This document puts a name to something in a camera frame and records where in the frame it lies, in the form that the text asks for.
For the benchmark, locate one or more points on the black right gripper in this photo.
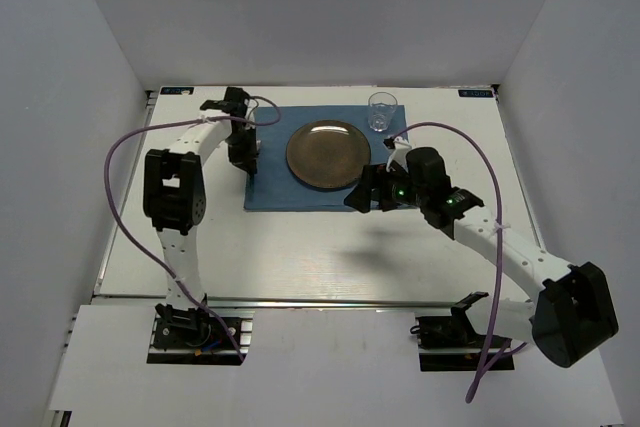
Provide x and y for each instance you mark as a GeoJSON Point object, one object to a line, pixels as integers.
{"type": "Point", "coordinates": [360, 198]}

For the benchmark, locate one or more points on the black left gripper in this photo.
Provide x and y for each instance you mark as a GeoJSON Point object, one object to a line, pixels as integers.
{"type": "Point", "coordinates": [245, 160]}

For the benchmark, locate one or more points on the dark round plate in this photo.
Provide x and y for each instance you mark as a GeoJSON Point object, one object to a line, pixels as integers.
{"type": "Point", "coordinates": [327, 154]}

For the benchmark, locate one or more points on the clear drinking glass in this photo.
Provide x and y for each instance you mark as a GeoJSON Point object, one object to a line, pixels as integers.
{"type": "Point", "coordinates": [381, 110]}

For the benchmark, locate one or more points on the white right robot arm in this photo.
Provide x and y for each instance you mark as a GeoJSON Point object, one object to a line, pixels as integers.
{"type": "Point", "coordinates": [568, 311]}

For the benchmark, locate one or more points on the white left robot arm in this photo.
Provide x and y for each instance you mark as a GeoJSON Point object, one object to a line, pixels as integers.
{"type": "Point", "coordinates": [174, 194]}

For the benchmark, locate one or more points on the blue label sticker left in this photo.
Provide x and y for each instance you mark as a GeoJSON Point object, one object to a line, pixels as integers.
{"type": "Point", "coordinates": [175, 90]}

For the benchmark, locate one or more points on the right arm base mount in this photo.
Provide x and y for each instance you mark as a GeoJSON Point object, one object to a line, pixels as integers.
{"type": "Point", "coordinates": [460, 342]}

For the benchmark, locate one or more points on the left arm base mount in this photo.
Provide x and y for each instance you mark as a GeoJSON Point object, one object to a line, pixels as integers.
{"type": "Point", "coordinates": [189, 337]}

